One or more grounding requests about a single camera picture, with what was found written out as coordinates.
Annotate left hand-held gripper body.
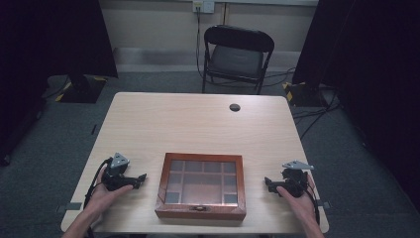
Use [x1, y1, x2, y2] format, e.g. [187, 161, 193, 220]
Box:
[101, 152, 134, 192]

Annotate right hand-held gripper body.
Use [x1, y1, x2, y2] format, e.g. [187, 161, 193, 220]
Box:
[275, 160, 315, 198]

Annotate person's right hand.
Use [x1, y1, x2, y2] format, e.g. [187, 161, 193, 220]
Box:
[276, 174, 319, 226]

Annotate person's left hand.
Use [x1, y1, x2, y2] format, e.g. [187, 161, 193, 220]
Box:
[83, 165, 135, 220]

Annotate wooden box with glass lid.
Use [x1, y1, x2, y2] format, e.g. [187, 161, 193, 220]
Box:
[155, 152, 248, 222]

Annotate black stand base striped tape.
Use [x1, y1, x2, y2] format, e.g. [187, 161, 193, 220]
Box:
[54, 74, 109, 104]
[281, 80, 329, 108]

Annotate black folding chair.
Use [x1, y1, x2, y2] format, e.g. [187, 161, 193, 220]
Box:
[201, 24, 276, 96]

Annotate dark curtain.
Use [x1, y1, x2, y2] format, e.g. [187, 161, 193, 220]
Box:
[0, 0, 119, 167]
[291, 0, 420, 212]

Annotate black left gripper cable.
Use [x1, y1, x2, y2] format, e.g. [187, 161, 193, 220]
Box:
[82, 157, 114, 210]

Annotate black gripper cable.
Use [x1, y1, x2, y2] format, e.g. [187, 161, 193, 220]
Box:
[82, 157, 114, 210]
[304, 184, 321, 226]

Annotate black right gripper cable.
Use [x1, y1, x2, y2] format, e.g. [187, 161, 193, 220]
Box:
[304, 184, 321, 226]

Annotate black floor cables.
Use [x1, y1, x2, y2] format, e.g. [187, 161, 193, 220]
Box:
[263, 67, 343, 142]

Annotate black cable from wall socket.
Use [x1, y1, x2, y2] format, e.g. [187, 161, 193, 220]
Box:
[195, 7, 212, 80]

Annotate white wall socket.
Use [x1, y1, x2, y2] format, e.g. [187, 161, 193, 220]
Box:
[192, 0, 216, 15]

